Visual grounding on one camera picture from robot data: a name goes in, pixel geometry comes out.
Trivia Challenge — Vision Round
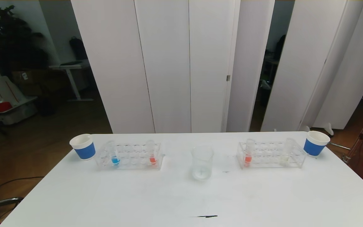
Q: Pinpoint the grey metal floor rod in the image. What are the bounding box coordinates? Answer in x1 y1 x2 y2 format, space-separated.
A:
328 142 351 150

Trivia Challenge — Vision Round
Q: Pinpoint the grey metal chair leg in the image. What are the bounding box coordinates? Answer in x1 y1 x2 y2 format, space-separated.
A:
0 197 24 210

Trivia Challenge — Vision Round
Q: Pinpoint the test tube with yellow pigment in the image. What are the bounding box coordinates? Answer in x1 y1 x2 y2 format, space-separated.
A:
279 138 296 166

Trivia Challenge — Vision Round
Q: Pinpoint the blue and white paper cup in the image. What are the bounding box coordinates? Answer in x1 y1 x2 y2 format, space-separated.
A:
303 131 331 157
69 134 96 161

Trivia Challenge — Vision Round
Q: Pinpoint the dark green potted plant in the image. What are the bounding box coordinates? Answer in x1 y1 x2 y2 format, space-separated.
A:
0 0 48 76

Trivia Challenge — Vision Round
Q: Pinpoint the white office desk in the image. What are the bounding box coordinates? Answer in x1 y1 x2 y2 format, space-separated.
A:
49 60 94 102

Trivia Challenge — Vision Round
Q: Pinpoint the white wheeled machine base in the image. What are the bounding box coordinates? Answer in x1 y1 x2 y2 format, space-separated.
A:
0 76 38 125

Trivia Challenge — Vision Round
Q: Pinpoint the white partition panel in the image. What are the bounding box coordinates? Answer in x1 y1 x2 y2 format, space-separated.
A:
260 0 363 132
226 0 276 133
71 0 155 134
134 0 192 133
188 0 242 133
313 0 363 130

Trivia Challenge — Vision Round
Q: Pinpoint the black backpack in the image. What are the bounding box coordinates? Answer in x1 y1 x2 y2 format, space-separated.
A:
69 36 88 60

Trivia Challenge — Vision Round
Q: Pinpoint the brown cardboard box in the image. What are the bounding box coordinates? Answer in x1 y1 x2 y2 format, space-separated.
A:
11 70 48 95

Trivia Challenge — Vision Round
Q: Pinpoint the test tube with red pigment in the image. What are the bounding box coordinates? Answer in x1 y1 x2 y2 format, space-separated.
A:
244 139 256 167
146 140 158 165

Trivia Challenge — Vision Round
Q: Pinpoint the clear acrylic test tube rack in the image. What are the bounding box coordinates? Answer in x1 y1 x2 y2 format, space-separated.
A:
236 141 308 169
95 142 165 171

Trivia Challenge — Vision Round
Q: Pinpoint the clear glass beaker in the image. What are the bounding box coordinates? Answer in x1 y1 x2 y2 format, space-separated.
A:
191 145 215 181

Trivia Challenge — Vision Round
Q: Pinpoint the test tube with blue pigment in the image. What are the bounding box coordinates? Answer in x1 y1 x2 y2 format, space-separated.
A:
106 141 121 166

